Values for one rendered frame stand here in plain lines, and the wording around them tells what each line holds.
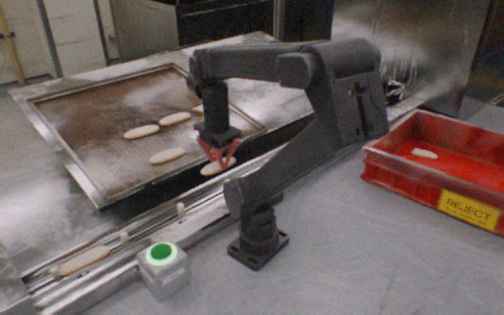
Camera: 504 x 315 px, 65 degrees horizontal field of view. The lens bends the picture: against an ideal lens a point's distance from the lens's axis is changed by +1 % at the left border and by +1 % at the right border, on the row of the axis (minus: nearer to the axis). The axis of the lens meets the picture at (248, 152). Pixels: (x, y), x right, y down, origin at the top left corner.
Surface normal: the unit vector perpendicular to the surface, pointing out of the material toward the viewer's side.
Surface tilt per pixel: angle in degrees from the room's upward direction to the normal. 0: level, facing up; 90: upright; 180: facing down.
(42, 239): 0
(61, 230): 0
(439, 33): 90
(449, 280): 0
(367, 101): 65
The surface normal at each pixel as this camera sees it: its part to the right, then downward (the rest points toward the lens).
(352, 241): -0.01, -0.86
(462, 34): -0.74, 0.35
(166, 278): 0.67, 0.37
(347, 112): 0.44, 0.04
